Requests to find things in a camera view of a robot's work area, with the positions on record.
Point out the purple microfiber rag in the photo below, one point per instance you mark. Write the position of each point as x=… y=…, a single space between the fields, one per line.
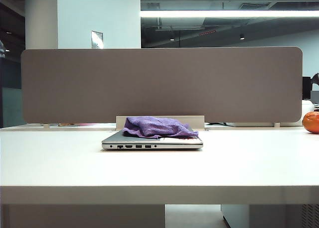
x=159 y=129

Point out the white red laptop sticker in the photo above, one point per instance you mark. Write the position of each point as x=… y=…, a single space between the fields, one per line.
x=172 y=139

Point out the silver closed laptop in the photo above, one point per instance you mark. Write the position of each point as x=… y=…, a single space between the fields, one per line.
x=129 y=141

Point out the gray fabric desk divider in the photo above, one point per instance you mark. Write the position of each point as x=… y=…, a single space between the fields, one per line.
x=162 y=83

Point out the red ceiling sign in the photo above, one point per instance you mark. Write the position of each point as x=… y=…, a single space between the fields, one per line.
x=207 y=33

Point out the black ceiling spotlight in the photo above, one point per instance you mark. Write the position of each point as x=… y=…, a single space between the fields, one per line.
x=241 y=36

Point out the white desk leg panel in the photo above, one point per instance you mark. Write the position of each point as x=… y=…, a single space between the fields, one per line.
x=82 y=216

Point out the black computer monitor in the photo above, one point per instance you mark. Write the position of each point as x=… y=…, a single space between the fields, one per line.
x=306 y=88

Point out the white round pillar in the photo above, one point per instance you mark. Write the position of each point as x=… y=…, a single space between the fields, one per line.
x=41 y=19

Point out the orange fruit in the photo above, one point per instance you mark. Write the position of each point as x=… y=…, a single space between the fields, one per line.
x=312 y=122

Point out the dark desk lamp head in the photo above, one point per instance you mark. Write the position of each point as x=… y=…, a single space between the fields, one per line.
x=316 y=79

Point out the small wall poster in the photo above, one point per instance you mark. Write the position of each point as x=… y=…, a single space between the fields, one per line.
x=97 y=39

